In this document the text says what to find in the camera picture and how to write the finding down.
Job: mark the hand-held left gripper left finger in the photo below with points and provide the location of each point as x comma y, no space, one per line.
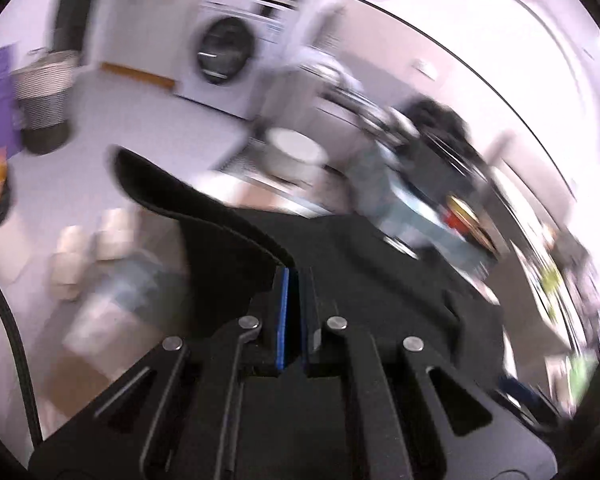
280,320

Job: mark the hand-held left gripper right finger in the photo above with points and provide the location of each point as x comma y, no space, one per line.
307,320

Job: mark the black knit sweater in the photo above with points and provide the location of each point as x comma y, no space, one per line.
360,270

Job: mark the white round object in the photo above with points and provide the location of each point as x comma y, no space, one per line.
295,152

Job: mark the red bowl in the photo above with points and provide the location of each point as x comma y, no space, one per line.
460,215

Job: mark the cream slipper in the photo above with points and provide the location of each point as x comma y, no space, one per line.
70,260
114,232

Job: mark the black case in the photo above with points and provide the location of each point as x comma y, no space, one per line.
445,157

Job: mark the black jacket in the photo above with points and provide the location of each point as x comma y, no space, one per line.
437,117

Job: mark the white washing machine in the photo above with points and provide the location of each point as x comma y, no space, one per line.
230,50

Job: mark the woven laundry basket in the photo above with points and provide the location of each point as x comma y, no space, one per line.
42,100

